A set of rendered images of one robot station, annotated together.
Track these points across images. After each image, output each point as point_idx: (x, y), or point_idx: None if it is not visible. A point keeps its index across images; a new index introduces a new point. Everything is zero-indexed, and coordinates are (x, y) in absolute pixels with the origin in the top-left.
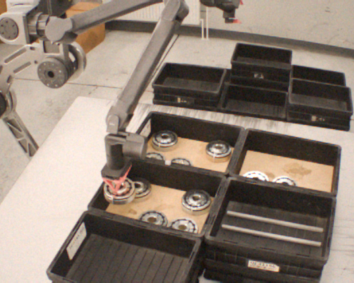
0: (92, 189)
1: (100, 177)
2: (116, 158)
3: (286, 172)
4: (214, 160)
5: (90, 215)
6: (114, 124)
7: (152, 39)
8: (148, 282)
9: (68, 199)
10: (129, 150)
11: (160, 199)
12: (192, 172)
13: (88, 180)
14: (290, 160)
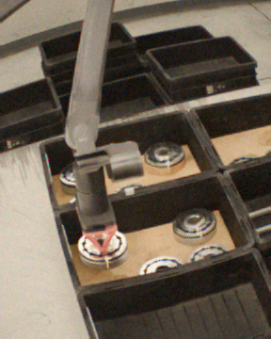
0: (19, 284)
1: (14, 267)
2: (102, 192)
3: (266, 145)
4: (168, 170)
5: (87, 297)
6: (87, 138)
7: (94, 7)
8: (218, 330)
9: (0, 307)
10: (123, 169)
11: (142, 248)
12: (172, 187)
13: (4, 277)
14: (258, 130)
